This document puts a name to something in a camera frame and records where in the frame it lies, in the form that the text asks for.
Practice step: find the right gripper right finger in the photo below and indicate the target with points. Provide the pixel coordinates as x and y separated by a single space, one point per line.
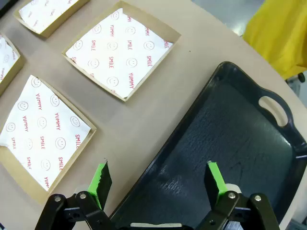
216 184

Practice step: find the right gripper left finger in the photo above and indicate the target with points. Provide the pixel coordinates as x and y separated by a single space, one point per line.
96 182

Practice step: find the white smiley print paper liner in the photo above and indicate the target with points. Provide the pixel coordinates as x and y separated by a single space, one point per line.
43 14
115 52
6 57
43 129

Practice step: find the brown cardboard donut box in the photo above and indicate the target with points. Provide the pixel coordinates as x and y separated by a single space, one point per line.
153 24
14 167
14 70

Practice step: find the yellow donut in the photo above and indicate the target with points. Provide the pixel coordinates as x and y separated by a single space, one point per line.
67 15

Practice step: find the black plastic serving tray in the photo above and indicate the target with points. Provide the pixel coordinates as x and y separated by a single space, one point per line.
227 134

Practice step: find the person in yellow hoodie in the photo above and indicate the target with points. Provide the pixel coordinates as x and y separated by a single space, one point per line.
275 31

